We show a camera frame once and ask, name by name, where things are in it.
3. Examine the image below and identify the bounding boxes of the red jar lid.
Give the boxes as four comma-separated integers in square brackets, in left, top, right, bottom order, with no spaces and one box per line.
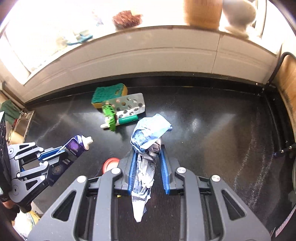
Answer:
[102,158,119,173]

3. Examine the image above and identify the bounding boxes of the blue white wrapper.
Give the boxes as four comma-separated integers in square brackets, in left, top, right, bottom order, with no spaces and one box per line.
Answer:
[130,113,172,222]

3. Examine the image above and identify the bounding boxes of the purple toothpaste tube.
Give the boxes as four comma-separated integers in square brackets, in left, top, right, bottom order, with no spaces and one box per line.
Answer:
[47,135,93,186]

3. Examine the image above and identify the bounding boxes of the stainless steel sink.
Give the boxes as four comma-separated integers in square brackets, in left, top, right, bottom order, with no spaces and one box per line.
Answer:
[12,110,35,142]

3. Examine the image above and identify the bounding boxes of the yellow cutting board in sink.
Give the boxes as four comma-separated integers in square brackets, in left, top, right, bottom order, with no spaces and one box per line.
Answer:
[8,130,23,145]

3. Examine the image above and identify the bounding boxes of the green cloth by sink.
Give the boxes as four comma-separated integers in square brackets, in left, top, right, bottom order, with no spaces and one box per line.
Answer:
[1,99,20,125]

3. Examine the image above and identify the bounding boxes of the teal marker pen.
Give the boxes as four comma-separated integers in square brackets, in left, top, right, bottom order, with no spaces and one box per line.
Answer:
[100,114,139,130]

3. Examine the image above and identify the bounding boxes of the silver pill blister pack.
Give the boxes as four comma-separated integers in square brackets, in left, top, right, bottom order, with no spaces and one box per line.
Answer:
[102,93,145,119]

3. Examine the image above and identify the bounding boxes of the green plastic packaging piece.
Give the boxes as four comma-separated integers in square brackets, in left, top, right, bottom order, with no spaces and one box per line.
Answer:
[101,104,116,132]

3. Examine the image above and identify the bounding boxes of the green and yellow sponge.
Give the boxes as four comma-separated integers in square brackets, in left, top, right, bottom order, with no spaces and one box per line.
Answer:
[91,83,128,109]

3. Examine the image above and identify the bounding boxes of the teal cloth on sill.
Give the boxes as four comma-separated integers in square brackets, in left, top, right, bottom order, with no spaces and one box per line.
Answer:
[66,34,93,46]

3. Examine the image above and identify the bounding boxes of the brown scrubber on sill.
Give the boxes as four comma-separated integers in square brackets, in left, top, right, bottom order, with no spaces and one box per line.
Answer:
[112,10,142,30]

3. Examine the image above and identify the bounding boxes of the woven basket on sill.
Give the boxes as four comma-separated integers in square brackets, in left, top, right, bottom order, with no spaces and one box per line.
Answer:
[184,0,223,30]

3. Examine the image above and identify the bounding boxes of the white vase on sill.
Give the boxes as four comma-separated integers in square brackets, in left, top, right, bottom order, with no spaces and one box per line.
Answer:
[222,0,256,38]

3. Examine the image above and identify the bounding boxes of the wooden board black frame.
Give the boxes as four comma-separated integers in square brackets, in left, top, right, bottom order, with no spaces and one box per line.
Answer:
[262,51,295,146]

